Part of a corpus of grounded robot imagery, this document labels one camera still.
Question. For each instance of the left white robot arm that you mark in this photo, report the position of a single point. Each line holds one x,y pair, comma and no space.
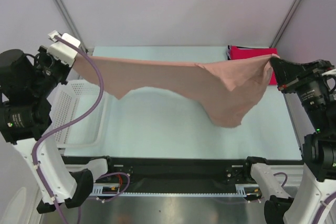
33,139

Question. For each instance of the aluminium front rail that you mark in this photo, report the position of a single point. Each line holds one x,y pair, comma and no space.
293,172

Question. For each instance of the right aluminium corner post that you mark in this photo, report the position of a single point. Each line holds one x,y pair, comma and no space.
284,25

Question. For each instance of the pink printed t shirt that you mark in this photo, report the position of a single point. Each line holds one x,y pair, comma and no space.
227,90

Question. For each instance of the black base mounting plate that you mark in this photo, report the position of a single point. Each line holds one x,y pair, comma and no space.
181,174

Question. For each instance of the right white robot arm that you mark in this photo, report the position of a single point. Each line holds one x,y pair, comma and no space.
316,194

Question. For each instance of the left aluminium corner post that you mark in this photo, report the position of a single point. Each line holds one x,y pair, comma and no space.
63,10

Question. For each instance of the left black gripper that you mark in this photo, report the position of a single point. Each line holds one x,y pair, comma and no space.
43,54

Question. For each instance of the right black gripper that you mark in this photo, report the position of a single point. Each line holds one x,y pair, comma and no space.
286,72

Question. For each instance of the white plastic laundry basket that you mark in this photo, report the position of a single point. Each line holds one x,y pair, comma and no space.
71,101

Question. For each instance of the white slotted cable duct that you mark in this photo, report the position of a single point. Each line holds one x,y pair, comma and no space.
107,191

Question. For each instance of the black folded t shirt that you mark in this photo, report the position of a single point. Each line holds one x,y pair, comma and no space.
228,52

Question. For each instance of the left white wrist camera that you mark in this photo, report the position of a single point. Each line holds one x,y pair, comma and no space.
60,51

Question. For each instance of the aluminium corner post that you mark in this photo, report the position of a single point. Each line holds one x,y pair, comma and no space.
284,25
63,10

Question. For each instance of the red folded t shirt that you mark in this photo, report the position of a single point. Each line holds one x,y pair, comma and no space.
240,53

